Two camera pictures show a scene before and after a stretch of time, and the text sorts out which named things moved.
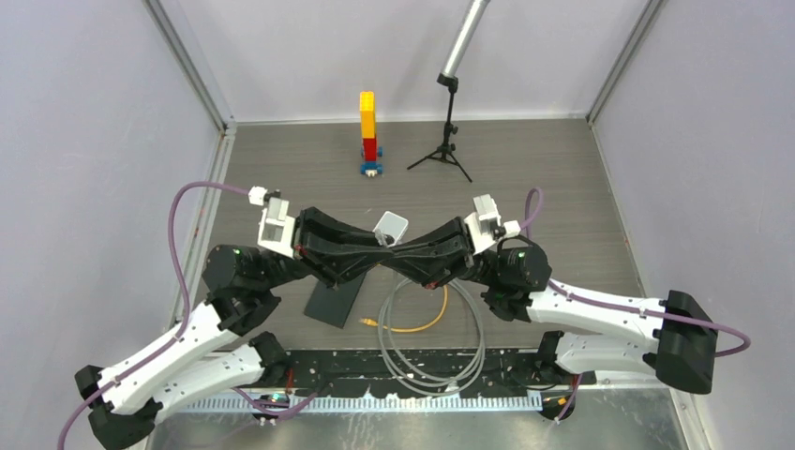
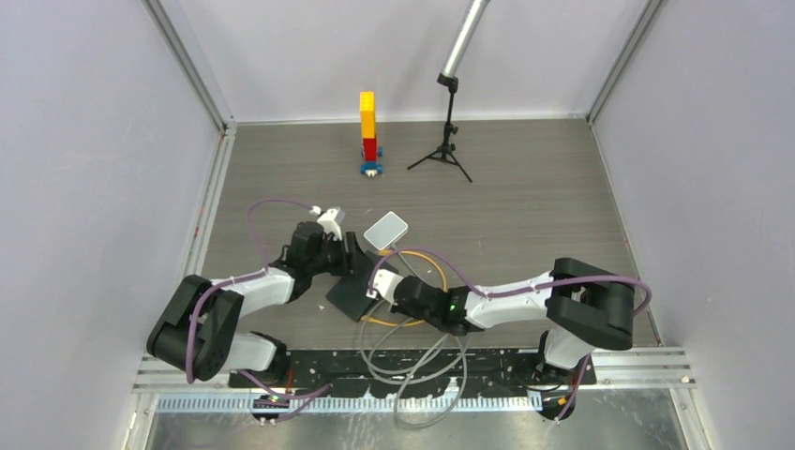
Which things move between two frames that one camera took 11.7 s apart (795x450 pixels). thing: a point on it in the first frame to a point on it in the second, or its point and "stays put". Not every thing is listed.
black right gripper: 435,270 to 400,307
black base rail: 337,372 stays put
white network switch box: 392,224 stays put
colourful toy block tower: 370,167 stays put
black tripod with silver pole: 455,61 stays put
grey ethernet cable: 416,385 to 414,382
